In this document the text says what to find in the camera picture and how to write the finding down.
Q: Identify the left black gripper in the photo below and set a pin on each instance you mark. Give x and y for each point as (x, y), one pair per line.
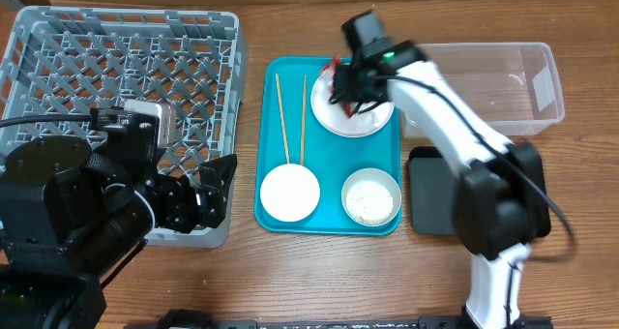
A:
(182, 211)

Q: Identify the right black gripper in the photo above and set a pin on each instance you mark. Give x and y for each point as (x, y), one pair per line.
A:
(337, 97)

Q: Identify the red snack wrapper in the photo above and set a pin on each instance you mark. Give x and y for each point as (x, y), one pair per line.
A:
(333, 68)

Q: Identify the wooden chopstick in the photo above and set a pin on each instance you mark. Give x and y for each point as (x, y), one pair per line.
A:
(303, 122)
(282, 120)

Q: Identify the grey metal bowl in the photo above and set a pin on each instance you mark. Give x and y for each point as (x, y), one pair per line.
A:
(378, 176)

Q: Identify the white rice grains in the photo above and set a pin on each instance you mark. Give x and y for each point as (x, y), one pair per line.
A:
(369, 203)

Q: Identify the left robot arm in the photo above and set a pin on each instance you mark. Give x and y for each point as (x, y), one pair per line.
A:
(74, 218)

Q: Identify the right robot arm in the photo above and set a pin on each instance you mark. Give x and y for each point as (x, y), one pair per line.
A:
(500, 205)

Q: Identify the large white round plate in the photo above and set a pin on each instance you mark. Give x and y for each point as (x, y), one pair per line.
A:
(334, 119)

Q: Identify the teal serving tray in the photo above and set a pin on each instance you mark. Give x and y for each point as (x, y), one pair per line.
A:
(332, 158)

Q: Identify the black rectangular tray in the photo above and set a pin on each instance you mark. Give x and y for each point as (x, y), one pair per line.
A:
(432, 192)

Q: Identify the clear plastic bin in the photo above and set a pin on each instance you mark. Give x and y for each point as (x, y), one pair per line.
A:
(514, 87)

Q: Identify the grey plastic dish rack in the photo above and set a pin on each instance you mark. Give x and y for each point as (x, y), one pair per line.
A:
(62, 61)

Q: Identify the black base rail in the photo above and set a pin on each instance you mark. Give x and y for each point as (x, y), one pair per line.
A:
(193, 319)

